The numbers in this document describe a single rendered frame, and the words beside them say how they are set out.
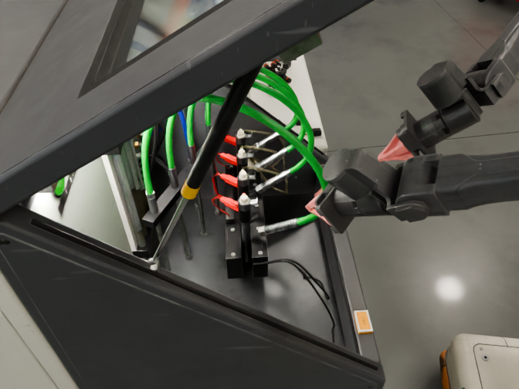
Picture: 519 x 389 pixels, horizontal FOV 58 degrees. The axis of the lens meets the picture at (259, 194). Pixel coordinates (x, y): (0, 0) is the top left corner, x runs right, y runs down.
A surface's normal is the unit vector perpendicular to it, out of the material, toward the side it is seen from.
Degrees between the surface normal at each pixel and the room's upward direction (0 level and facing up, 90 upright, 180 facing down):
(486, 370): 0
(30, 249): 90
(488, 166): 37
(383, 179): 45
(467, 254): 0
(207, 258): 0
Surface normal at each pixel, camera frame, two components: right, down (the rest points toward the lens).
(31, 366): 0.06, 0.69
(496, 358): -0.01, -0.72
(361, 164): 0.49, -0.25
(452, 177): -0.61, -0.54
